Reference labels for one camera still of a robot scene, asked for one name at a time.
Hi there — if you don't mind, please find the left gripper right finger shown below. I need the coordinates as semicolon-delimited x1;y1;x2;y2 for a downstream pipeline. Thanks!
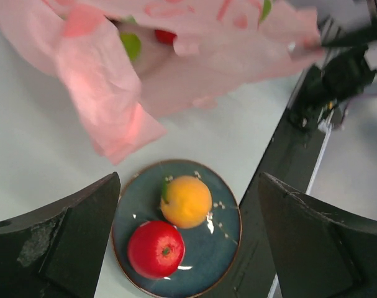
262;182;377;297

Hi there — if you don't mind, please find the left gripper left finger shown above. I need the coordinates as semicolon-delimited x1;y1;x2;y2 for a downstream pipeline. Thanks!
0;172;120;297

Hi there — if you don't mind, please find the red fake apple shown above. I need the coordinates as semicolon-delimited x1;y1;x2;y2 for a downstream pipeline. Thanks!
127;220;185;279

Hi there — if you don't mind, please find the dark blue ceramic plate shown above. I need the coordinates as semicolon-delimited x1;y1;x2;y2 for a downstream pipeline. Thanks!
111;160;242;297

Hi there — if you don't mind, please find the orange fake fruit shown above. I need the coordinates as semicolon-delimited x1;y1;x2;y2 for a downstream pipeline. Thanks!
160;176;212;229

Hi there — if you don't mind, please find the pink plastic bag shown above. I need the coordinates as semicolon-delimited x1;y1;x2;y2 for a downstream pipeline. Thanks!
0;1;321;164

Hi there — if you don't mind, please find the green fake star fruit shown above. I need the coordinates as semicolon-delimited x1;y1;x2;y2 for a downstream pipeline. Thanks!
119;32;142;61

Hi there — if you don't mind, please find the red fake pomegranate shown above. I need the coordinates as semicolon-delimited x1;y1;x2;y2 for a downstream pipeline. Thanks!
154;29;176;45

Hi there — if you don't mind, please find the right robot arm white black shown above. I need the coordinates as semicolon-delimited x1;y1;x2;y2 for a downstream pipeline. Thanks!
289;21;377;130

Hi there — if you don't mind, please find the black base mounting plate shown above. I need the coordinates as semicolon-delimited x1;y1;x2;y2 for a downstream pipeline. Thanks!
203;108;330;297

